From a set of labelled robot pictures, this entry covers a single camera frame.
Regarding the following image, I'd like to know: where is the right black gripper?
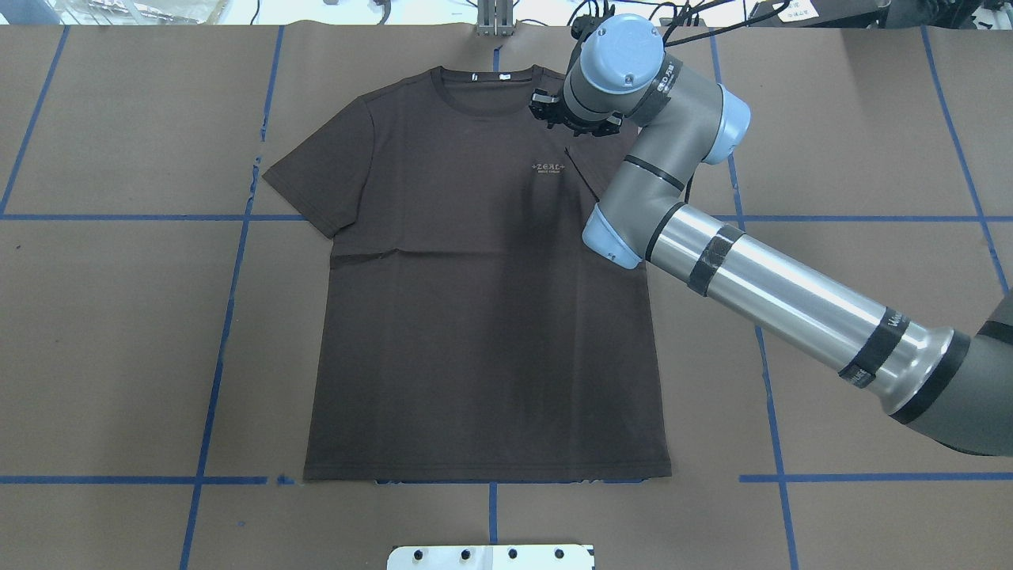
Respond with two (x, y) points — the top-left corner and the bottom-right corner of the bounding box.
(529, 85), (623, 137)

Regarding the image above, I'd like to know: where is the dark brown t-shirt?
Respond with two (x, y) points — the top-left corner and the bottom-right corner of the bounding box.
(264, 66), (673, 482)

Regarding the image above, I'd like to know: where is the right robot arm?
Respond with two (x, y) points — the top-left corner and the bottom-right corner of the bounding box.
(529, 11), (1012, 457)

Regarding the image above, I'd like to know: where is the aluminium frame post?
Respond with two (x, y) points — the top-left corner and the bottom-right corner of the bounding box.
(471, 0), (516, 36)

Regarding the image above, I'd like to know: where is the white metal base plate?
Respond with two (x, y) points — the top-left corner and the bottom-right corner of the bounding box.
(386, 544), (598, 569)

